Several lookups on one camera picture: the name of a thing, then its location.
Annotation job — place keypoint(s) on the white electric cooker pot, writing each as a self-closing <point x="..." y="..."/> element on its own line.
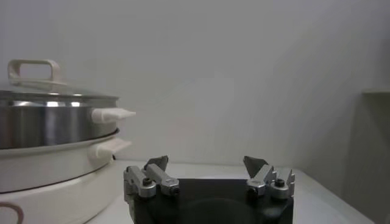
<point x="45" y="170"/>

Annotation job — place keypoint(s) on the round glass pot lid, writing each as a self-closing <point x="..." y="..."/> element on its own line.
<point x="33" y="62"/>

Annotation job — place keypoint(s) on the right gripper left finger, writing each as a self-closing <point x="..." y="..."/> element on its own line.
<point x="163" y="179"/>

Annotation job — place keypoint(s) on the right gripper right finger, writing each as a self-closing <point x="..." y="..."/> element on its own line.
<point x="265" y="179"/>

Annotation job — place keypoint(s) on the perforated steel steamer basket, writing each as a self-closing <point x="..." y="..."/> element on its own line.
<point x="45" y="128"/>

